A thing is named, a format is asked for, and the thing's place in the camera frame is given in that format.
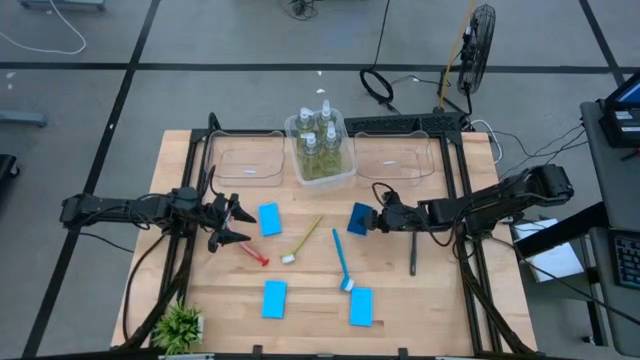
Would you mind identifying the yellow-green dish brush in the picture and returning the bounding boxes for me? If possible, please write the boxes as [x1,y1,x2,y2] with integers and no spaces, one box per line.
[279,214,325,265]

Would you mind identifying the red dish brush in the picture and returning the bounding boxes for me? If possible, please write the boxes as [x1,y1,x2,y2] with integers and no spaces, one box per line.
[224,209,271,268]

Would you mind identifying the black standing fan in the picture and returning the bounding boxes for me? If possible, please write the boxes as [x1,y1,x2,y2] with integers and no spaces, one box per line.
[438,3,498,117]

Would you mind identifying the blue dish brush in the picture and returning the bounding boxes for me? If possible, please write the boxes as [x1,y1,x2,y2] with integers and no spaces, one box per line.
[331,228,356,293]

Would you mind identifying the black cable bundle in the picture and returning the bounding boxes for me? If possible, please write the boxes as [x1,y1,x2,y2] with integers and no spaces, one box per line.
[278,0,321,22]

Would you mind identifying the black vented control box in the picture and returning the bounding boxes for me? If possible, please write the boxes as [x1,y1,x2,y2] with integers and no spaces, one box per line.
[343,112,467,135]

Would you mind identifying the yellow hanging cable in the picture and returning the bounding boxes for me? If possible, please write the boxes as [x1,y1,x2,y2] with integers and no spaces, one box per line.
[438,0,477,111]

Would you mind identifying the white looped cable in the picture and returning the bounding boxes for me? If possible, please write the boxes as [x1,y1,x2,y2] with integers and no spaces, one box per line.
[469,118,504,165]

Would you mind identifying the grey side desk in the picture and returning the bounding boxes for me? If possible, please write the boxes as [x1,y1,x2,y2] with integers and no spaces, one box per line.
[579,99,640,357]

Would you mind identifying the clear yellow-green soap bottle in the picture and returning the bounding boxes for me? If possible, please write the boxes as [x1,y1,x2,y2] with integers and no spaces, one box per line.
[317,98,337,131]
[298,131,324,181]
[322,119,346,176]
[294,106,316,139]

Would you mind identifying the black floor cable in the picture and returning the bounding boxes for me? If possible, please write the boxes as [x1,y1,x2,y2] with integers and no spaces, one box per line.
[121,232,169,344]
[519,259,640,326]

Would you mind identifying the shallow clear plastic tray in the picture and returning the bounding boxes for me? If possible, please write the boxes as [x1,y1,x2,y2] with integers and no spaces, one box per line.
[205,128,286,189]
[353,129,436,189]

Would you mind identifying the deep clear plastic tub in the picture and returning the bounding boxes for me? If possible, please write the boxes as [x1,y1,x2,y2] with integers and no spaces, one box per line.
[283,107,359,190]

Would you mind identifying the white floor cable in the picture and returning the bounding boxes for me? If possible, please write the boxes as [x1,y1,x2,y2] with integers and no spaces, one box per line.
[0,0,87,56]

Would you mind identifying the black keyboard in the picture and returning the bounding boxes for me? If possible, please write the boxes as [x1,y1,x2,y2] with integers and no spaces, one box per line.
[612,230,640,291]

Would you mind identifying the grey dish brush white bristles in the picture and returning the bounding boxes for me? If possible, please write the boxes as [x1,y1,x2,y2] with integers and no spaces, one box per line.
[408,230,419,277]

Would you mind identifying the grey floor foot bar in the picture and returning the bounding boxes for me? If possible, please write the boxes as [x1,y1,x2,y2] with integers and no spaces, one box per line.
[18,0,107,12]
[0,110,49,129]

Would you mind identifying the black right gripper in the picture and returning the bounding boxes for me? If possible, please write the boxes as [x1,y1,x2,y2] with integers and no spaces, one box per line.
[363,192,432,234]

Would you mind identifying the black desktop device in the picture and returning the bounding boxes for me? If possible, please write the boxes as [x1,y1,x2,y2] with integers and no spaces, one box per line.
[598,107,640,149]

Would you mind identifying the blue kitchen sponge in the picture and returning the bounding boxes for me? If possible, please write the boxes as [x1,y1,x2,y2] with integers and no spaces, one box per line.
[347,202,374,236]
[348,286,375,328]
[257,201,284,238]
[261,279,289,320]

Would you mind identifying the small green potted plant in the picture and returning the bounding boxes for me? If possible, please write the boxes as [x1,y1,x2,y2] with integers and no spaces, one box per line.
[151,299,206,356]

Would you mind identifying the black floor object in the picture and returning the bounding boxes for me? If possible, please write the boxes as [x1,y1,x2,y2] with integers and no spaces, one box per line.
[0,153,21,182]

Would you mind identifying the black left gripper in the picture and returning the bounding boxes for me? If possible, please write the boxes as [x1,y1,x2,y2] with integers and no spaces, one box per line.
[197,193,258,254]

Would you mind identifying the black coiled hanging cable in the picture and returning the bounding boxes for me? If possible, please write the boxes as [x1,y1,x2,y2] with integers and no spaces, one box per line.
[358,0,401,114]

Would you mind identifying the black laptop blue screen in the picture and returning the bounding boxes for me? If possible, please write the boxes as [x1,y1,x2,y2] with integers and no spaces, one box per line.
[602,69,640,114]

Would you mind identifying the white paper sheet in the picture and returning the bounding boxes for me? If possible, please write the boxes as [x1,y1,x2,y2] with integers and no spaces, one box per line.
[512,217,586,284]

